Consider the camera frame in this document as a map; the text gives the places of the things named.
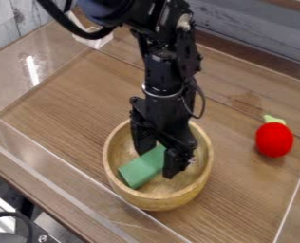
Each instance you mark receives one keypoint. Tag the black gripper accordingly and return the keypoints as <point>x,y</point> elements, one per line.
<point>159,120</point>

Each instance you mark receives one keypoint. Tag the green rectangular block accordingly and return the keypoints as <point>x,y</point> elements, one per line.
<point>142,168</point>

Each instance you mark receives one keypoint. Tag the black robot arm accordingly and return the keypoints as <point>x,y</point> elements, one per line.
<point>162,25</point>

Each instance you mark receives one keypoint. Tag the wooden bowl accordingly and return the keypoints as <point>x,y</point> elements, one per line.
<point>161,194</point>

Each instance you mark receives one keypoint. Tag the red plush strawberry toy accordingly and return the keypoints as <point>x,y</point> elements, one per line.
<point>273,137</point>

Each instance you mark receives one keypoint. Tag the clear acrylic front wall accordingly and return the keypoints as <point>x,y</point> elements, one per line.
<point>76,200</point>

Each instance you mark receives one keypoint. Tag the black metal bracket with bolt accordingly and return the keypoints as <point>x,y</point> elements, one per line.
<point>30,231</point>

